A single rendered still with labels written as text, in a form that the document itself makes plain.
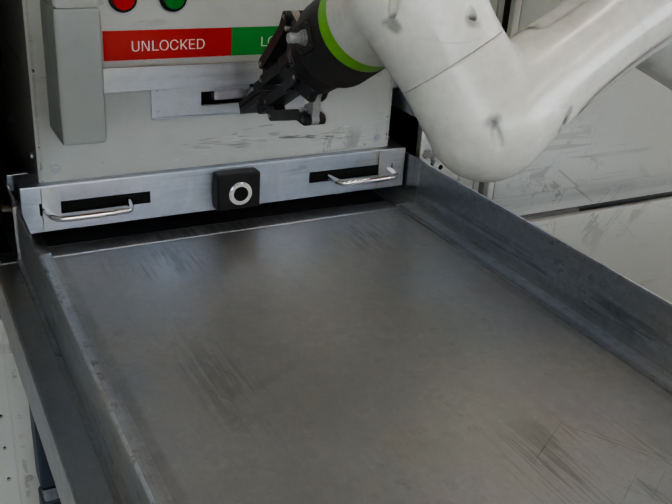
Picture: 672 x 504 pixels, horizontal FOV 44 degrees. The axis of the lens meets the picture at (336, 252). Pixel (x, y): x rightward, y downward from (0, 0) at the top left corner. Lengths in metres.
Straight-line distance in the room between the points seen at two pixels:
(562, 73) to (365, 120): 0.50
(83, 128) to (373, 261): 0.38
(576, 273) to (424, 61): 0.39
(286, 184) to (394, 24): 0.50
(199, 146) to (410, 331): 0.39
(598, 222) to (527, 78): 0.78
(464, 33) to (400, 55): 0.05
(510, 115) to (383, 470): 0.31
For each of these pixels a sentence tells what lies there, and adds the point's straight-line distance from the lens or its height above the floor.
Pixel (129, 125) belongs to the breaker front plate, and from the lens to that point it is 1.08.
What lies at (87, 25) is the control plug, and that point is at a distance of 0.92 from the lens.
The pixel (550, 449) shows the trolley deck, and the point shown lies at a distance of 0.77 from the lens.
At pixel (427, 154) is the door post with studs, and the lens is 1.22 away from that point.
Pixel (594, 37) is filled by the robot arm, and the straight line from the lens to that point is 0.80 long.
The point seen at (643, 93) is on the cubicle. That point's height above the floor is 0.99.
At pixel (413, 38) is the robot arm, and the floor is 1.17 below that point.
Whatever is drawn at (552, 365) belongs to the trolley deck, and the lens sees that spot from 0.89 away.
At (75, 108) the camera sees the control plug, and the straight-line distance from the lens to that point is 0.94.
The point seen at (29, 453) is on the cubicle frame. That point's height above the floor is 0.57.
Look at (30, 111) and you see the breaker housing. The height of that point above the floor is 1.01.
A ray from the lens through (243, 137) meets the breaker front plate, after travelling 1.13.
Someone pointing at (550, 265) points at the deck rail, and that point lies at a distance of 1.03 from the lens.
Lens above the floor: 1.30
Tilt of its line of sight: 25 degrees down
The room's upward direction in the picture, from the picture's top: 4 degrees clockwise
